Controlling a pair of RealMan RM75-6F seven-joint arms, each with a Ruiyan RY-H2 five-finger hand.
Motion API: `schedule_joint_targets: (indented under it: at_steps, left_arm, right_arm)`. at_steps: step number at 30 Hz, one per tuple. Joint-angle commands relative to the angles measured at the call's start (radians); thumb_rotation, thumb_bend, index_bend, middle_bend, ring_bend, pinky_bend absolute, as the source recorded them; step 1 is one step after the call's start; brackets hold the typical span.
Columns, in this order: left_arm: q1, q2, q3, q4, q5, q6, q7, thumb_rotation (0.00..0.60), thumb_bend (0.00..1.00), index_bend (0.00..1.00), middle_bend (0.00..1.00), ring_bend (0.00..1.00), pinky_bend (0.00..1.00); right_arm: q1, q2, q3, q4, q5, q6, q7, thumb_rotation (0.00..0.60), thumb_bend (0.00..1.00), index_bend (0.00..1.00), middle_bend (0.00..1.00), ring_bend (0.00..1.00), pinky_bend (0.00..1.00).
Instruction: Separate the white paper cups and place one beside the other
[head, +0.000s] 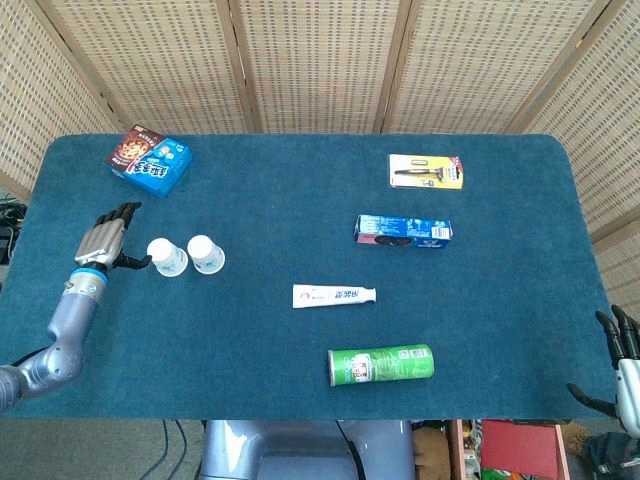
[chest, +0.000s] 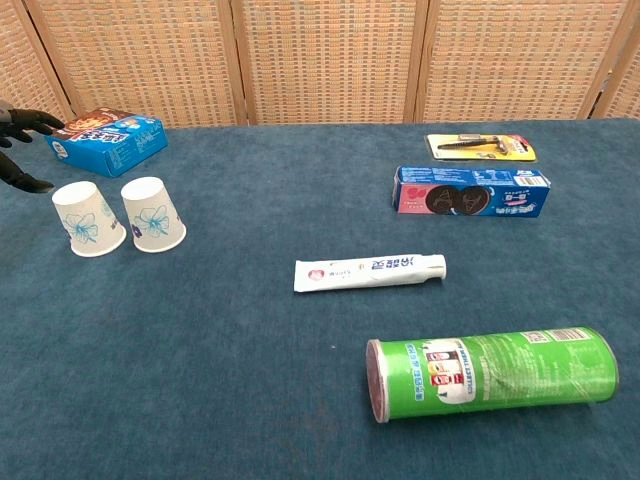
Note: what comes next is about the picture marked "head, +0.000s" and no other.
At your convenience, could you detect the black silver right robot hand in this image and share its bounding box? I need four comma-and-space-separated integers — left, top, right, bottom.
567, 303, 640, 439

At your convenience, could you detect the white flower paper cup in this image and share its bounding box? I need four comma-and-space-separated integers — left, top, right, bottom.
146, 237, 189, 278
186, 234, 226, 275

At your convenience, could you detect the green chips can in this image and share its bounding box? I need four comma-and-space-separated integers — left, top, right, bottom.
327, 342, 435, 388

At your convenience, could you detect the white toothpaste tube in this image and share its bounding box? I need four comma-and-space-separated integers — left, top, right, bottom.
291, 283, 378, 310

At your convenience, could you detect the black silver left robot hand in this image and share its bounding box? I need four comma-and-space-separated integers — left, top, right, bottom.
73, 201, 153, 274

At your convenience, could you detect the blue brown snack box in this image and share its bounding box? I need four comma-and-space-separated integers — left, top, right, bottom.
103, 124, 194, 200

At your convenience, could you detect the wooden woven folding screen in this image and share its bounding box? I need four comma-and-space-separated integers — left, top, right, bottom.
0, 0, 640, 307

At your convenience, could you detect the blue cookie box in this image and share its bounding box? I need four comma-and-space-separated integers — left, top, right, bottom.
353, 214, 454, 250

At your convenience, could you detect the blue floor cable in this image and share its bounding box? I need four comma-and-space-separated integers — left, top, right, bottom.
148, 419, 189, 480

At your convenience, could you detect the brown paper bag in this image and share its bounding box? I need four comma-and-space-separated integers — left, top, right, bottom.
412, 424, 451, 480

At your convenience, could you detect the red box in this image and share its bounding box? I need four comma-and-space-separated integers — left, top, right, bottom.
478, 419, 571, 480

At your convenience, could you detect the yellow razor blister pack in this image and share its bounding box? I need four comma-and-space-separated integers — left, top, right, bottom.
388, 153, 465, 191

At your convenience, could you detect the silver robot torso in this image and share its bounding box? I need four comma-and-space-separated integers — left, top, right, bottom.
199, 419, 416, 480

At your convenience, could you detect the blue carpet table cover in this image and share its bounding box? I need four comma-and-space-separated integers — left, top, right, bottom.
0, 132, 621, 421

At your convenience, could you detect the black bag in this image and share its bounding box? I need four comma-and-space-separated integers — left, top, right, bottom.
583, 432, 640, 480

